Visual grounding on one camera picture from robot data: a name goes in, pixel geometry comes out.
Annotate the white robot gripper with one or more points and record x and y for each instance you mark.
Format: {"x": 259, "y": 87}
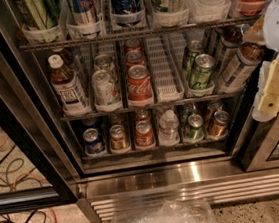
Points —
{"x": 267, "y": 29}

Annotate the green can front middle shelf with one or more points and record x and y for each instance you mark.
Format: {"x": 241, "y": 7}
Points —
{"x": 201, "y": 72}

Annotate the green can behind middle shelf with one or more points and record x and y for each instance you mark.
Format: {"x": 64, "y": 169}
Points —
{"x": 192, "y": 49}

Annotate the orange can bottom shelf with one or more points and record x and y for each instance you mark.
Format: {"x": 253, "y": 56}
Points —
{"x": 219, "y": 123}

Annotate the green can bottom shelf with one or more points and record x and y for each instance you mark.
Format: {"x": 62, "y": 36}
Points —
{"x": 194, "y": 127}

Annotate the clear water bottle bottom shelf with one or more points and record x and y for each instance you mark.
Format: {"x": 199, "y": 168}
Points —
{"x": 168, "y": 129}

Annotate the red Coca-Cola can front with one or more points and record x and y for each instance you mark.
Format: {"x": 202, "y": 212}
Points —
{"x": 139, "y": 87}

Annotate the red can bottom shelf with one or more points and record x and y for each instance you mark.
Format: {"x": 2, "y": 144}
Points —
{"x": 144, "y": 134}

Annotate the white 7up can behind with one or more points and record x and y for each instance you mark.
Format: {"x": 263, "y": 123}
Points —
{"x": 105, "y": 62}

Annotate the white 7up can front middle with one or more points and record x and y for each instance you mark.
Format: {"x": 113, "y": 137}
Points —
{"x": 105, "y": 88}

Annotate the stainless steel fridge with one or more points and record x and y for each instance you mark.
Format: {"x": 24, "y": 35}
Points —
{"x": 241, "y": 164}

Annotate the gold can bottom shelf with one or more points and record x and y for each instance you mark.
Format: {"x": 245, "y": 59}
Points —
{"x": 118, "y": 137}

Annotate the blue Red Bull can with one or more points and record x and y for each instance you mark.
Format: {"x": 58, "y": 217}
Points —
{"x": 85, "y": 12}

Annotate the blue Pepsi can bottom shelf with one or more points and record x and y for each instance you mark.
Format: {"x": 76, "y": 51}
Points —
{"x": 94, "y": 143}

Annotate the green tall can top shelf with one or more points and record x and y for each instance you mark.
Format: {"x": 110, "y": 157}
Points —
{"x": 39, "y": 14}

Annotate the black framed glass fridge door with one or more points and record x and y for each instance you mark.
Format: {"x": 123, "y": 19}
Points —
{"x": 31, "y": 171}

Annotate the brown tea bottle right front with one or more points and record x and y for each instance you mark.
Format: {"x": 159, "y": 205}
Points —
{"x": 241, "y": 66}

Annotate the brown tea bottle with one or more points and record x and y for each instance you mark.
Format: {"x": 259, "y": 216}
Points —
{"x": 241, "y": 66}
{"x": 230, "y": 40}
{"x": 68, "y": 87}

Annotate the brown tea bottle right behind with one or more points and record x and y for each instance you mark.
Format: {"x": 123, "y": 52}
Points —
{"x": 230, "y": 40}

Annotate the clear plastic bag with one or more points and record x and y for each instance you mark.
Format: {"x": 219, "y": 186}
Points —
{"x": 168, "y": 212}

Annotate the brown tea bottle left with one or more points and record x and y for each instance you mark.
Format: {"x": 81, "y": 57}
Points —
{"x": 68, "y": 87}

